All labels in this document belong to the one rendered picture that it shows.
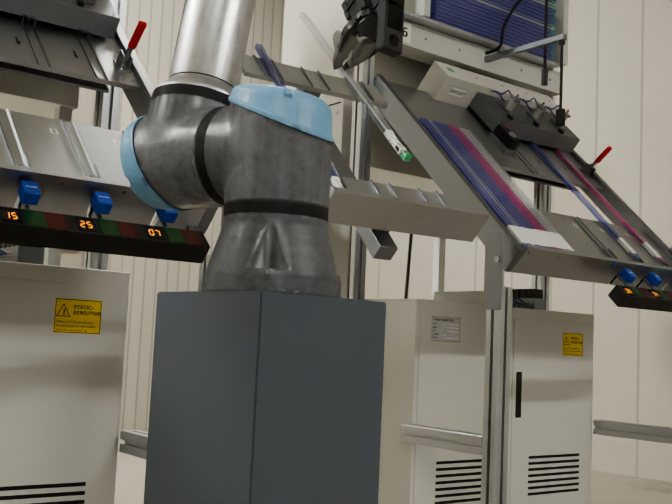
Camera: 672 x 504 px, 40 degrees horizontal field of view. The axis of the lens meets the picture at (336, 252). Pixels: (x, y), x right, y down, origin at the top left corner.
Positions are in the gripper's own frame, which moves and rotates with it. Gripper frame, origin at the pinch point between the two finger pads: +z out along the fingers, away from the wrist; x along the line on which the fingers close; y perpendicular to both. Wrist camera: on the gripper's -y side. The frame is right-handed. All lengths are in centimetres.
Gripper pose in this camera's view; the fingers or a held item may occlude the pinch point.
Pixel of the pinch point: (342, 67)
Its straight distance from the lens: 180.9
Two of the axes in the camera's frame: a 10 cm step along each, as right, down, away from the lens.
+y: -2.9, -8.0, 5.3
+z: -5.2, 6.0, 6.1
